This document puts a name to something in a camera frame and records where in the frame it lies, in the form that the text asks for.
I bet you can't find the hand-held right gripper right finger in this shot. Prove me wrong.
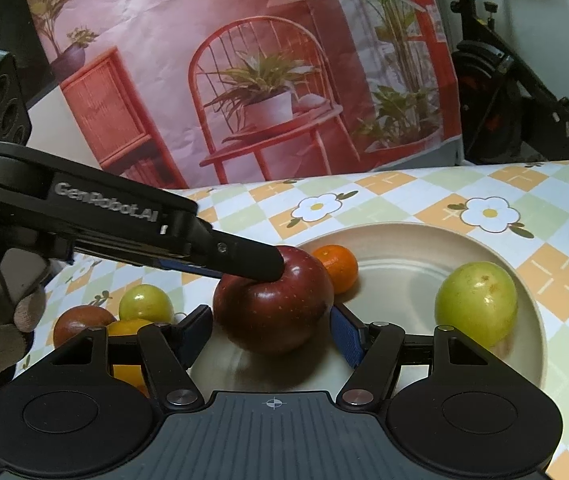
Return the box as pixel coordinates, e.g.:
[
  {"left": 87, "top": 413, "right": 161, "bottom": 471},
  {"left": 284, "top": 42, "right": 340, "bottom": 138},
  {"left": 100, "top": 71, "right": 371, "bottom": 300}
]
[{"left": 331, "top": 307, "right": 495, "bottom": 413}]

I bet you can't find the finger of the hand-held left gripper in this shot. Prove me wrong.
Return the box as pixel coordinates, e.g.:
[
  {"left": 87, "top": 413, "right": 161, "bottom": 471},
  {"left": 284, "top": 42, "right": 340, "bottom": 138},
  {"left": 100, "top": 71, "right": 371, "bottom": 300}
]
[{"left": 157, "top": 230, "right": 285, "bottom": 281}]

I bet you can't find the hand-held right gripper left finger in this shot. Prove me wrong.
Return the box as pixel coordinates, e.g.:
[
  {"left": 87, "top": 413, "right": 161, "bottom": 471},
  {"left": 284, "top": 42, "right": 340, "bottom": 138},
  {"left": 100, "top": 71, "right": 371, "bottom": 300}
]
[{"left": 52, "top": 305, "right": 214, "bottom": 411}]

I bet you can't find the yellow lemon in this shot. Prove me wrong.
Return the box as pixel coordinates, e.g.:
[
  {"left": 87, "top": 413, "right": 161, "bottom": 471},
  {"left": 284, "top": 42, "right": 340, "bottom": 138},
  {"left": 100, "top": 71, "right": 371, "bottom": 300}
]
[{"left": 106, "top": 318, "right": 154, "bottom": 396}]

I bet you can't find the orange tangerine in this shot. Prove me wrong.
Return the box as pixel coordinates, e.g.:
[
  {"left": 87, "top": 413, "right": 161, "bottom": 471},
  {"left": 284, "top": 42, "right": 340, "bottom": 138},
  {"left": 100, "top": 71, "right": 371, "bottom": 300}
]
[{"left": 311, "top": 244, "right": 358, "bottom": 295}]

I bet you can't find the beige plate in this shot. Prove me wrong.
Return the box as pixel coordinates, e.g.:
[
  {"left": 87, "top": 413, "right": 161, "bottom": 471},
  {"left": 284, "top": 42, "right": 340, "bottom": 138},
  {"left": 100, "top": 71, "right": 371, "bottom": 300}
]
[{"left": 189, "top": 222, "right": 547, "bottom": 393}]

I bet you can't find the brownish red apple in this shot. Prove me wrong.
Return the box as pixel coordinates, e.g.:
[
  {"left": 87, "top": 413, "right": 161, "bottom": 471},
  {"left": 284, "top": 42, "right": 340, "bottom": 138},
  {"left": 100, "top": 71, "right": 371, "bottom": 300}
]
[{"left": 53, "top": 305, "right": 118, "bottom": 348}]

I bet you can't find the green round fruit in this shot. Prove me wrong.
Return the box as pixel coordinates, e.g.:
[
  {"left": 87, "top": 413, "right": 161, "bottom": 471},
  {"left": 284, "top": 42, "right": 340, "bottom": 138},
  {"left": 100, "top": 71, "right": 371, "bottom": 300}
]
[
  {"left": 118, "top": 284, "right": 175, "bottom": 325},
  {"left": 435, "top": 261, "right": 519, "bottom": 348}
]

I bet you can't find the person's left hand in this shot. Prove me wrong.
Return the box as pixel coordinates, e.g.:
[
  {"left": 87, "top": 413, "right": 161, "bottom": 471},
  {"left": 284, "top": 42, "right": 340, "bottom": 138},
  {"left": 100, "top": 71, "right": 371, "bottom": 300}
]
[{"left": 0, "top": 237, "right": 48, "bottom": 376}]

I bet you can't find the checked floral tablecloth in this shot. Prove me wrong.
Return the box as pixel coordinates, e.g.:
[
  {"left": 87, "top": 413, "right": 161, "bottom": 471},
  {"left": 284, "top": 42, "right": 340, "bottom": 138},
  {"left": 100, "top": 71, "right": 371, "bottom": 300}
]
[{"left": 12, "top": 157, "right": 569, "bottom": 480}]

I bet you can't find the black exercise bike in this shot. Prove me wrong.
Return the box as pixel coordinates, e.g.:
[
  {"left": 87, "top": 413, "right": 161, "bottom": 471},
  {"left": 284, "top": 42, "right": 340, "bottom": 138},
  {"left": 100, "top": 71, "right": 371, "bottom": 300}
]
[{"left": 421, "top": 0, "right": 569, "bottom": 166}]

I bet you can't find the printed pink wall backdrop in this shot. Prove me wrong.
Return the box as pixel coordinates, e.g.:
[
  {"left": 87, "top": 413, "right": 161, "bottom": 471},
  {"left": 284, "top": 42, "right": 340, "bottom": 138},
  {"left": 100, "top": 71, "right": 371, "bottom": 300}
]
[{"left": 17, "top": 0, "right": 465, "bottom": 191}]

